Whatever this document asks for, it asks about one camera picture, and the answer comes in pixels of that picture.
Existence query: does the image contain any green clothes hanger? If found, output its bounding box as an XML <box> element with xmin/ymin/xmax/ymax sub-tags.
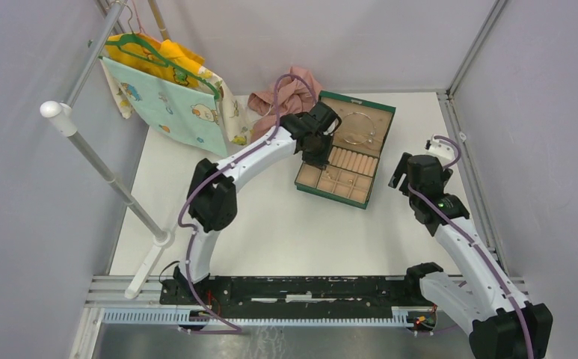
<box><xmin>104</xmin><ymin>31</ymin><xmax>222</xmax><ymax>102</ymax></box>

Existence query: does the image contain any purple cable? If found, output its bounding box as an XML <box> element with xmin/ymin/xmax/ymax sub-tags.
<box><xmin>176</xmin><ymin>73</ymin><xmax>319</xmax><ymax>335</ymax></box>
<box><xmin>407</xmin><ymin>135</ymin><xmax>535</xmax><ymax>359</ymax></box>

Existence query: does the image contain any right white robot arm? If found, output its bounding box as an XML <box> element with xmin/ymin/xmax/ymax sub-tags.
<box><xmin>390</xmin><ymin>153</ymin><xmax>553</xmax><ymax>358</ymax></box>

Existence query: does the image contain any mint cartoon print cloth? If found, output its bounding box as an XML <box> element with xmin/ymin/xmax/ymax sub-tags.
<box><xmin>102</xmin><ymin>58</ymin><xmax>253</xmax><ymax>156</ymax></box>

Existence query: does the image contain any pink crumpled cloth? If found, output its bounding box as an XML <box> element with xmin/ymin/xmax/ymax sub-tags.
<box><xmin>247</xmin><ymin>66</ymin><xmax>324</xmax><ymax>141</ymax></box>

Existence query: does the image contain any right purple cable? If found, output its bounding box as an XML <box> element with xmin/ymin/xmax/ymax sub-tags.
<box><xmin>407</xmin><ymin>135</ymin><xmax>535</xmax><ymax>359</ymax></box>

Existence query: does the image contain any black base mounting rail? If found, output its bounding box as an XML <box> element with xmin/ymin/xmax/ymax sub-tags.
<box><xmin>159</xmin><ymin>276</ymin><xmax>437</xmax><ymax>322</ymax></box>

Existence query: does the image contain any white slotted cable duct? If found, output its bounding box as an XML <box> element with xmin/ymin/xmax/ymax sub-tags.
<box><xmin>101</xmin><ymin>307</ymin><xmax>413</xmax><ymax>328</ymax></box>

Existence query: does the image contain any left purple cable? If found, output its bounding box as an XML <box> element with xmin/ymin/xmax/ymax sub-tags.
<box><xmin>176</xmin><ymin>73</ymin><xmax>319</xmax><ymax>335</ymax></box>

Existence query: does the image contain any yellow garment on hanger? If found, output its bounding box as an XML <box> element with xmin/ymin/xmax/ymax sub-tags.
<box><xmin>104</xmin><ymin>31</ymin><xmax>210</xmax><ymax>88</ymax></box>

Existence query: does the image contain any silver clothes rack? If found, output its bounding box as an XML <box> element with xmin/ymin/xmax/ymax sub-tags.
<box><xmin>40</xmin><ymin>1</ymin><xmax>175</xmax><ymax>299</ymax></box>

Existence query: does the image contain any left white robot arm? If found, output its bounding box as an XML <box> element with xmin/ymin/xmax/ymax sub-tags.
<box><xmin>174</xmin><ymin>101</ymin><xmax>342</xmax><ymax>305</ymax></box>

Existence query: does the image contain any green jewelry box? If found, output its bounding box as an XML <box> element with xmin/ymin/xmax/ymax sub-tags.
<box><xmin>294</xmin><ymin>90</ymin><xmax>398</xmax><ymax>211</ymax></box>

